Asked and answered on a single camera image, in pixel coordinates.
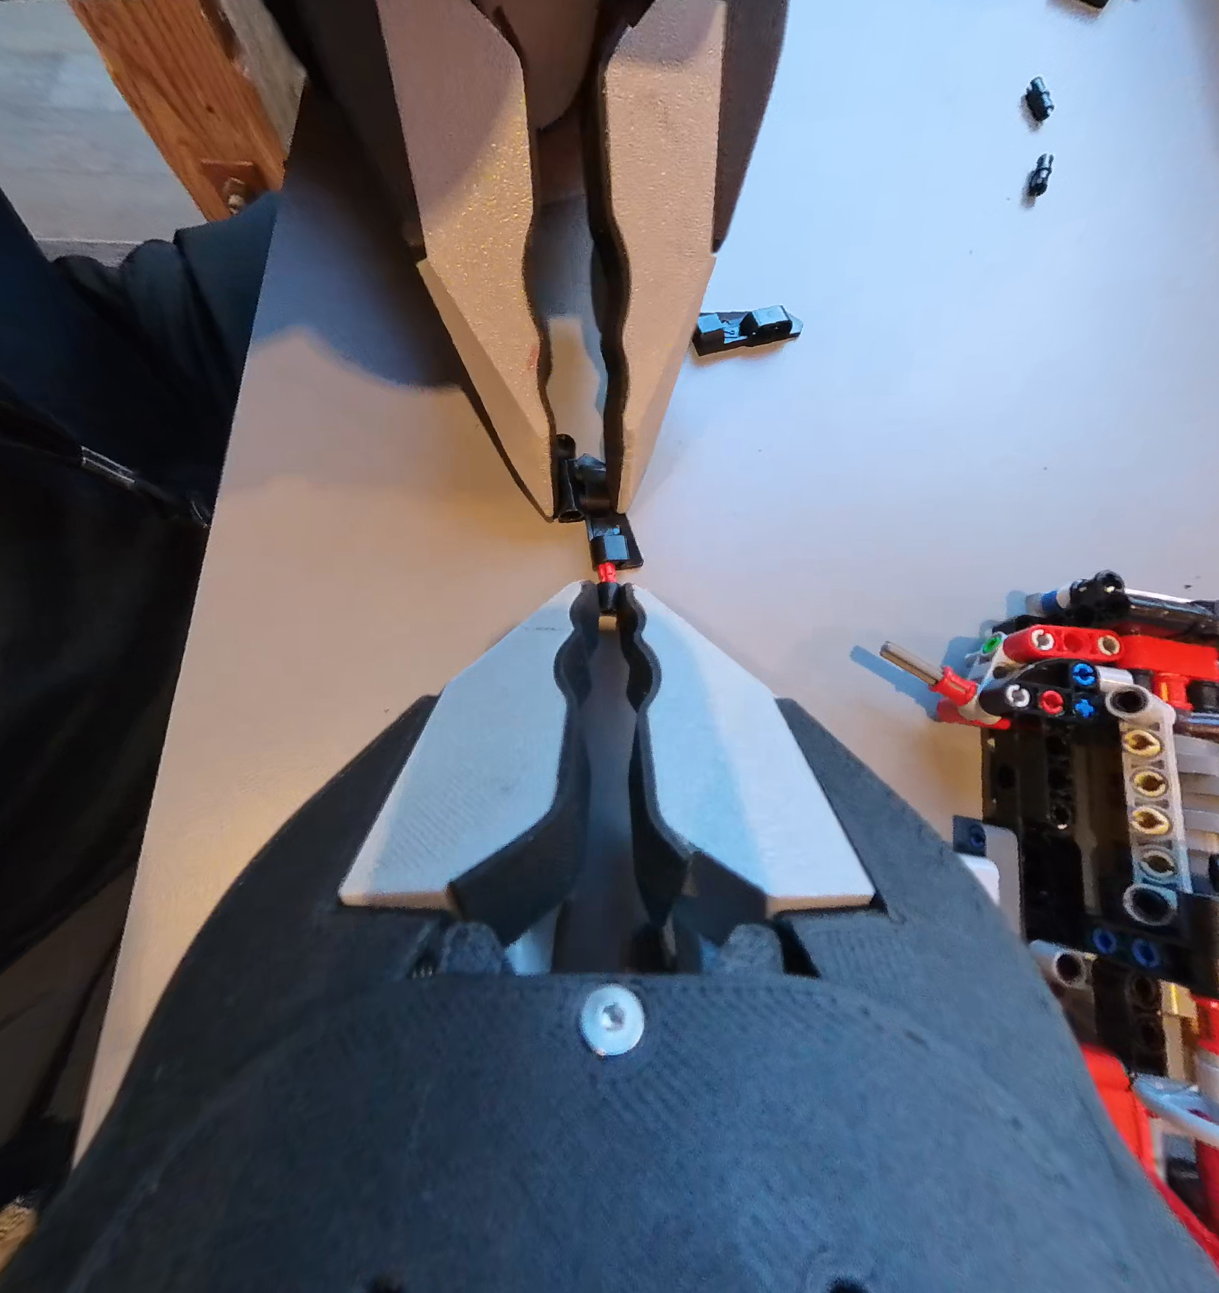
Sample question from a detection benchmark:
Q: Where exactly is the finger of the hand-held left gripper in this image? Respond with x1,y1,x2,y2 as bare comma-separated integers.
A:
376,0,574,524
587,0,737,509

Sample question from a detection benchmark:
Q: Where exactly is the person's dark clothing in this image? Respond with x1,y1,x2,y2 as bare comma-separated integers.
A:
0,131,280,1293

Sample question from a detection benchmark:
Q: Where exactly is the grey desk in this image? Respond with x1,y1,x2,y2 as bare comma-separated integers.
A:
74,0,1219,1162

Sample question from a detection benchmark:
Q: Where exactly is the black angled brick piece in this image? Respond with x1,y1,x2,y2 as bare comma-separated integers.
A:
691,305,804,358

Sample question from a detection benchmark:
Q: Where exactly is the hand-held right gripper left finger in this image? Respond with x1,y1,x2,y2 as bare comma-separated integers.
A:
339,581,610,974

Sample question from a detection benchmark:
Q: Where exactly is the black brick assembly red pin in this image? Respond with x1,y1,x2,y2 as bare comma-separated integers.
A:
554,433,646,585

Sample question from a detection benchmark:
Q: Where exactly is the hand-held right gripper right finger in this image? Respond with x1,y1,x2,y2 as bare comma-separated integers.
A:
615,583,881,926

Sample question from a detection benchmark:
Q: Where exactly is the wooden table leg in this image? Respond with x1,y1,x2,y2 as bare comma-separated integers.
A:
66,0,307,222

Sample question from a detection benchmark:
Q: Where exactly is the toy brick vehicle model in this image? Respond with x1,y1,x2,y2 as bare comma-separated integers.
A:
879,570,1219,1293

